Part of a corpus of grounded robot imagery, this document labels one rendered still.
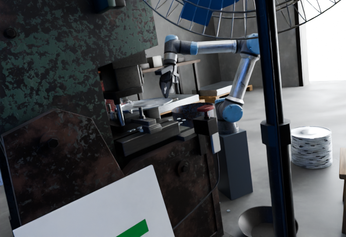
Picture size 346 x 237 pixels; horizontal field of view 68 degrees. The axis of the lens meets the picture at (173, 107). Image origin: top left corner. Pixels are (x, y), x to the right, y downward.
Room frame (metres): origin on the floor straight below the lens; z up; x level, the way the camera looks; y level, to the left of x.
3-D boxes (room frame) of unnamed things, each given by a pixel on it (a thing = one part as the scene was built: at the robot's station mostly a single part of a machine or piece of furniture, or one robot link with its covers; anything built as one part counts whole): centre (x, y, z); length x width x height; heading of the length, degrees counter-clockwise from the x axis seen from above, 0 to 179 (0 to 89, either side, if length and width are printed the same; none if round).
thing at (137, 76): (1.26, 0.21, 1.04); 0.17 x 0.15 x 0.30; 128
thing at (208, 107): (1.12, -0.14, 0.72); 0.07 x 0.06 x 0.08; 128
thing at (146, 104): (1.31, 0.14, 0.78); 0.29 x 0.29 x 0.01
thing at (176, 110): (2.48, -0.19, 0.24); 0.42 x 0.42 x 0.48
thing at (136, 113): (1.24, 0.24, 0.76); 0.15 x 0.09 x 0.05; 38
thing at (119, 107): (1.13, 0.24, 0.81); 0.02 x 0.02 x 0.14
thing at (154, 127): (1.10, 0.14, 0.76); 0.17 x 0.06 x 0.10; 38
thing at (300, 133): (1.91, -1.03, 0.25); 0.29 x 0.29 x 0.01
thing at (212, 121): (1.13, -0.13, 0.62); 0.10 x 0.06 x 0.20; 38
